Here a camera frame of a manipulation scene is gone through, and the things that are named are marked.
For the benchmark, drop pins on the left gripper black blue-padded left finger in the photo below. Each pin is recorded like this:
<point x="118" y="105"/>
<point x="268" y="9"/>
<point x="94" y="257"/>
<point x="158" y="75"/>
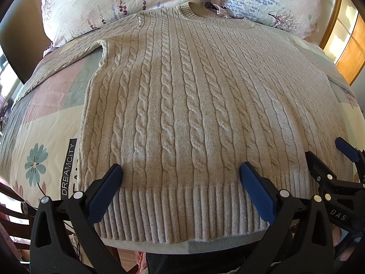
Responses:
<point x="63" y="238"/>

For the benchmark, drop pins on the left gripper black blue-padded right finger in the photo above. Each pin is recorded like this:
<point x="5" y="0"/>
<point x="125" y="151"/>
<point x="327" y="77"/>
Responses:
<point x="299" y="238"/>

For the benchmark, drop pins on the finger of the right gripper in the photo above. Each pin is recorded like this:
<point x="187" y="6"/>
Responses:
<point x="318" y="169"/>
<point x="348" y="149"/>

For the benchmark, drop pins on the beige cable-knit sweater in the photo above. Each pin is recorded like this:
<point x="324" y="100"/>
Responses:
<point x="180" y="100"/>

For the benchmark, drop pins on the dark wooden chair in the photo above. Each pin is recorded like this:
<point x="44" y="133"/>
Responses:
<point x="16" y="225"/>

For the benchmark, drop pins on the right floral pink pillow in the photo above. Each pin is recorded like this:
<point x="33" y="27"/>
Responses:
<point x="299" y="17"/>

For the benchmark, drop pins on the wooden headboard frame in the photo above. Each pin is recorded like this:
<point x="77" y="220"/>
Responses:
<point x="343" y="39"/>

